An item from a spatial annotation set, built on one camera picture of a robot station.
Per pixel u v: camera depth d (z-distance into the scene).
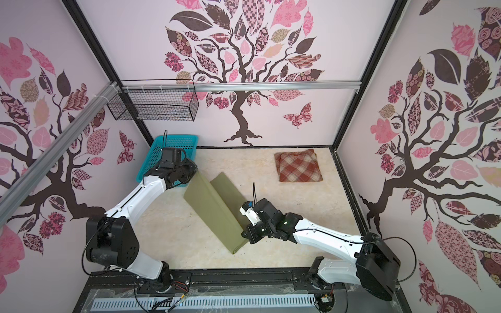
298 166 1.07
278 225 0.60
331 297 0.72
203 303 0.70
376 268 0.41
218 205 0.81
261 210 0.60
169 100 0.95
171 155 0.67
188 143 1.14
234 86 0.94
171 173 0.64
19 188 0.52
